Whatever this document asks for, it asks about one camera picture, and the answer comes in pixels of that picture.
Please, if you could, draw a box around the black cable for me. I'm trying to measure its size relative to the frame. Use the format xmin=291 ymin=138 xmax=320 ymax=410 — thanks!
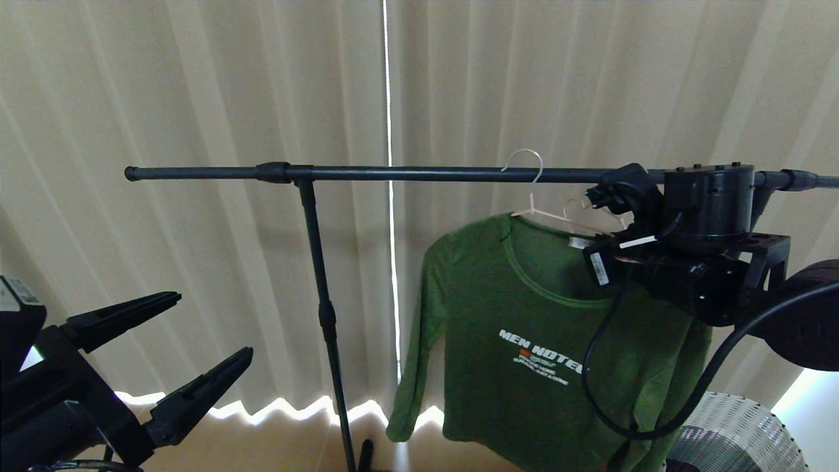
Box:
xmin=580 ymin=282 xmax=839 ymax=441
xmin=26 ymin=459 xmax=142 ymax=472

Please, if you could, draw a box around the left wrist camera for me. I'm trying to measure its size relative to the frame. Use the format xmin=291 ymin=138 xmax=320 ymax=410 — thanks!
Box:
xmin=0 ymin=275 xmax=48 ymax=387

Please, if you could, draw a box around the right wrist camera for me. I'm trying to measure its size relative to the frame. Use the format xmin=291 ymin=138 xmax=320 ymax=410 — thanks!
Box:
xmin=585 ymin=164 xmax=664 ymax=231

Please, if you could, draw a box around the black clothes rack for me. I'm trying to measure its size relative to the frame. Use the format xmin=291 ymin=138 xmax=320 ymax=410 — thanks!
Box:
xmin=125 ymin=162 xmax=839 ymax=472

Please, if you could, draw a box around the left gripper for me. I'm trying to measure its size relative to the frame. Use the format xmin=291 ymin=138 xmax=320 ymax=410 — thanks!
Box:
xmin=0 ymin=292 xmax=254 ymax=472

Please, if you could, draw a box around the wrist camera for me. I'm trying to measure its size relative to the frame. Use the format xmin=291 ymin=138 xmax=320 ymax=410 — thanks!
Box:
xmin=585 ymin=164 xmax=664 ymax=231
xmin=0 ymin=275 xmax=48 ymax=387

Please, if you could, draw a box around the beige curtain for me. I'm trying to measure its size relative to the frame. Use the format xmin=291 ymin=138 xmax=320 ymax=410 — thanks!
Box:
xmin=0 ymin=0 xmax=839 ymax=427

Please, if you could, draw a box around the green printed shirt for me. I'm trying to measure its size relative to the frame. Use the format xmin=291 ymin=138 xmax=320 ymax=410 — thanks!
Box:
xmin=385 ymin=213 xmax=714 ymax=472

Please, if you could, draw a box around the pink clothes hanger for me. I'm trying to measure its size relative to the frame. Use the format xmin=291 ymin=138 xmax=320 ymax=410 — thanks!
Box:
xmin=501 ymin=149 xmax=594 ymax=237
xmin=562 ymin=194 xmax=629 ymax=231

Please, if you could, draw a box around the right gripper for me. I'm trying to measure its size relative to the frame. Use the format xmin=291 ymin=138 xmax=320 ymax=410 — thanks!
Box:
xmin=582 ymin=237 xmax=749 ymax=328

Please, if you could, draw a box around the white laundry basket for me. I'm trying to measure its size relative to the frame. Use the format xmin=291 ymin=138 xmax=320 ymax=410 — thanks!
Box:
xmin=662 ymin=391 xmax=811 ymax=472

